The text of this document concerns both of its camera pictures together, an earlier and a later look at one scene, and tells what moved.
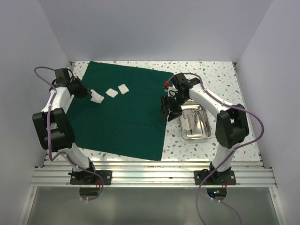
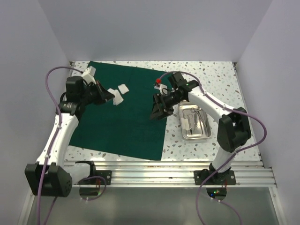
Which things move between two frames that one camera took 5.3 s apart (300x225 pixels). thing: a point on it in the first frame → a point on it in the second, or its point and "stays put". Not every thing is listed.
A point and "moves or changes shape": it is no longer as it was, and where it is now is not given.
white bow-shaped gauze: x=184 y=124 stays put
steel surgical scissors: x=189 y=117 stays put
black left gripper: x=84 y=91 → x=104 y=95
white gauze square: x=96 y=97 moves or changes shape
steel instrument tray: x=195 y=123 stays put
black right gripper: x=165 y=101 → x=163 y=112
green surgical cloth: x=123 y=116 stays put
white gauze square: x=123 y=88 stays put
